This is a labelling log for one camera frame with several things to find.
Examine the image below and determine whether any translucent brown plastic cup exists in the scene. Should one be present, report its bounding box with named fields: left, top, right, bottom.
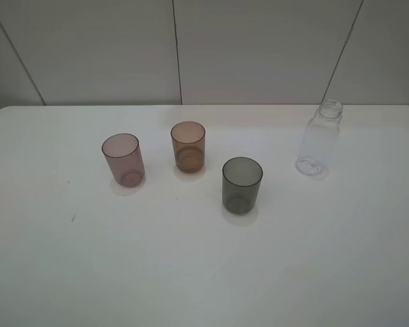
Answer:
left=170, top=121, right=206, bottom=174

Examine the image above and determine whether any clear plastic bottle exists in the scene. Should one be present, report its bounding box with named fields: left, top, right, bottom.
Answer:
left=294, top=99, right=344, bottom=176

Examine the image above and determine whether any translucent grey plastic cup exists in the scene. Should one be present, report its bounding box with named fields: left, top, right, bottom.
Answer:
left=222, top=157, right=263, bottom=215

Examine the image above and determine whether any translucent purple plastic cup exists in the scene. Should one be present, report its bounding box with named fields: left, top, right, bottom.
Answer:
left=102, top=133, right=145, bottom=188

